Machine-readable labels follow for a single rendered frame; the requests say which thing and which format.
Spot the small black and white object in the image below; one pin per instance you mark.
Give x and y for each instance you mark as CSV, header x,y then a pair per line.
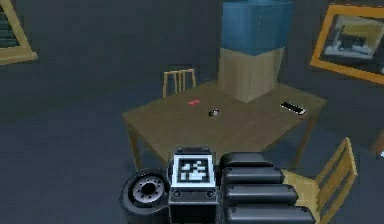
x,y
213,113

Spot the orange framed picture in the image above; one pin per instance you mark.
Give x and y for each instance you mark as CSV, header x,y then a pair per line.
x,y
350,43

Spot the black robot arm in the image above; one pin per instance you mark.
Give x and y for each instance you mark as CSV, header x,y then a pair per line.
x,y
246,190

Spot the light wooden chair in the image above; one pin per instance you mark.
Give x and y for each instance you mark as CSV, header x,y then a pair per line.
x,y
330,186
179,81

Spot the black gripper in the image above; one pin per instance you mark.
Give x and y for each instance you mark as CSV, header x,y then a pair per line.
x,y
146,196

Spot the blue and tan box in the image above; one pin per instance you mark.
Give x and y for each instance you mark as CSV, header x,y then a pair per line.
x,y
253,50

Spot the black remote control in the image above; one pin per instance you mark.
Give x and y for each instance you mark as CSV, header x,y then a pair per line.
x,y
293,108

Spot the small red object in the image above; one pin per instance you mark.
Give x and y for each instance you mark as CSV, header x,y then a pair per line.
x,y
194,102

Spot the brown wooden table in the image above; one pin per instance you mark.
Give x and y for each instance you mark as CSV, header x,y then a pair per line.
x,y
233,126

